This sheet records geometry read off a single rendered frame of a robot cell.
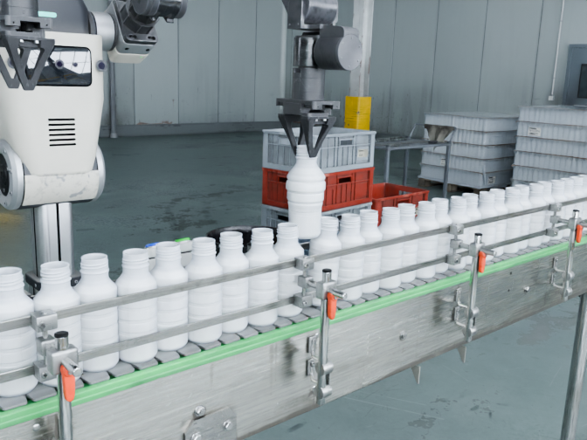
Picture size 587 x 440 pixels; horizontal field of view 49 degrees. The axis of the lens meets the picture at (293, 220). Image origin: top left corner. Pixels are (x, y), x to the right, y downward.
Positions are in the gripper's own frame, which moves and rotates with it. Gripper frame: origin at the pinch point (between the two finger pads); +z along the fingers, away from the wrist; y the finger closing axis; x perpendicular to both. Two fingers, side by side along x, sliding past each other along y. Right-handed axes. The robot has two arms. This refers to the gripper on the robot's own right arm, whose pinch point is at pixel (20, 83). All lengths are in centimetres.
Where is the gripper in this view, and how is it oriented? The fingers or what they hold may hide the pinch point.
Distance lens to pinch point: 103.3
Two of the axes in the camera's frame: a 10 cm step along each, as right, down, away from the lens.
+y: 6.6, 1.9, -7.3
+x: 7.5, -1.2, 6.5
